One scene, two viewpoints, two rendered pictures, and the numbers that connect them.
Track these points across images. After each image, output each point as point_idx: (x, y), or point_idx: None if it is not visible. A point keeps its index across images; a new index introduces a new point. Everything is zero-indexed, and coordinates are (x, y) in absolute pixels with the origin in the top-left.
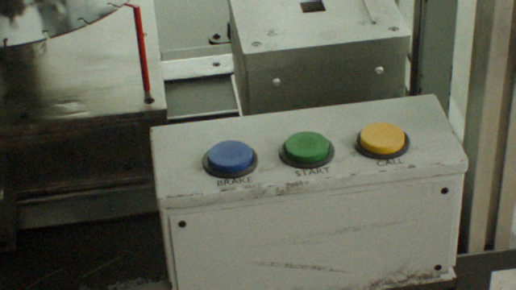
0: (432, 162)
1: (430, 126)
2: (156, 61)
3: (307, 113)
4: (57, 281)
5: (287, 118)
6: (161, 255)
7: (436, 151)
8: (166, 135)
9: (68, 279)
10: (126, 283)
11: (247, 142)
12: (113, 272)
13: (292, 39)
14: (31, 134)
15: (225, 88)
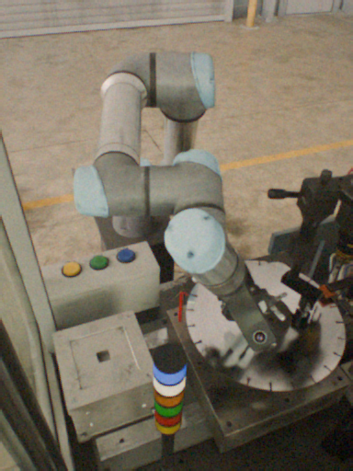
0: (54, 263)
1: (51, 280)
2: (183, 341)
3: (100, 281)
4: (191, 285)
5: (108, 277)
6: (159, 300)
7: (51, 269)
8: (152, 264)
9: (187, 286)
10: (167, 288)
11: (121, 264)
12: (174, 291)
13: (110, 322)
14: None
15: None
